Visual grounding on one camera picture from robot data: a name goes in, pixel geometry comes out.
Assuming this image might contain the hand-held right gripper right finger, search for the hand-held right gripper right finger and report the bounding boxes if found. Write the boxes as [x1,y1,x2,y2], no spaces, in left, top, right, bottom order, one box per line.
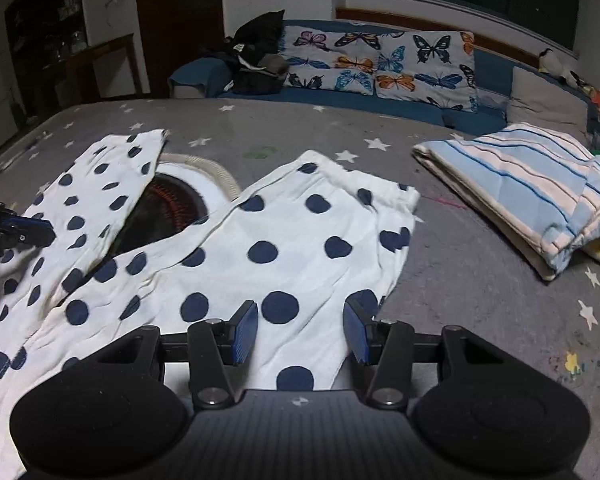
[342,296,518,409]

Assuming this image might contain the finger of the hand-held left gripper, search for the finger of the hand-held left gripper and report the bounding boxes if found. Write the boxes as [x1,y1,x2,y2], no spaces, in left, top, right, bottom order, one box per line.
[2,212,57,249]

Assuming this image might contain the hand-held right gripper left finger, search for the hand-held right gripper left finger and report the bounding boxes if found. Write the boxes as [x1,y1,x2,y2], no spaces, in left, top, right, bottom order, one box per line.
[82,300,259,409]

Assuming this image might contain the white navy polka dot pants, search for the white navy polka dot pants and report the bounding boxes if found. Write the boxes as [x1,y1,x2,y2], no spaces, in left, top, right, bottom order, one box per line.
[0,129,421,480]

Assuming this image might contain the black clothes pile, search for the black clothes pile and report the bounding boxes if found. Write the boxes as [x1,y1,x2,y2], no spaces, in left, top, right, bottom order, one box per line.
[200,9,291,96]

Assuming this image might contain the dark wooden table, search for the dark wooden table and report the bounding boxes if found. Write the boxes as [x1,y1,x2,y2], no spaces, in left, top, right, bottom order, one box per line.
[55,34,143,106]

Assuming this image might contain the dark cluttered shelf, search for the dark cluttered shelf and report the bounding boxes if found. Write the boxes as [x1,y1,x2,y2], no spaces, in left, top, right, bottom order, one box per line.
[4,0,88,111]

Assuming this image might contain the grey star print bed sheet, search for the grey star print bed sheet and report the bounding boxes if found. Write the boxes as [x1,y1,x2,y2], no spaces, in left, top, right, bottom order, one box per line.
[0,95,600,480]

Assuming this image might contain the folded blue striped blanket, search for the folded blue striped blanket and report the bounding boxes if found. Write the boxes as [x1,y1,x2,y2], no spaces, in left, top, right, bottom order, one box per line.
[412,122,600,282]

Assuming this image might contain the dark wooden wardrobe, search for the dark wooden wardrobe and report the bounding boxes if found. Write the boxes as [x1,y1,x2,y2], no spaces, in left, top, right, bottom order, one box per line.
[132,0,226,98]

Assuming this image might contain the butterfly print pillow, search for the butterfly print pillow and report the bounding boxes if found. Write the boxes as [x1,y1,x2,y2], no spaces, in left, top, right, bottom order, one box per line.
[279,26,382,97]
[374,30,481,113]

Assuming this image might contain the grey pillow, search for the grey pillow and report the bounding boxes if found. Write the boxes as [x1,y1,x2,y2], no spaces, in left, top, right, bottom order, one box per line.
[507,66,593,136]

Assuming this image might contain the white black plush toy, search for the white black plush toy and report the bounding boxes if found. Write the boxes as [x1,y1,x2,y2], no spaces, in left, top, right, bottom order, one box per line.
[537,47,596,88]

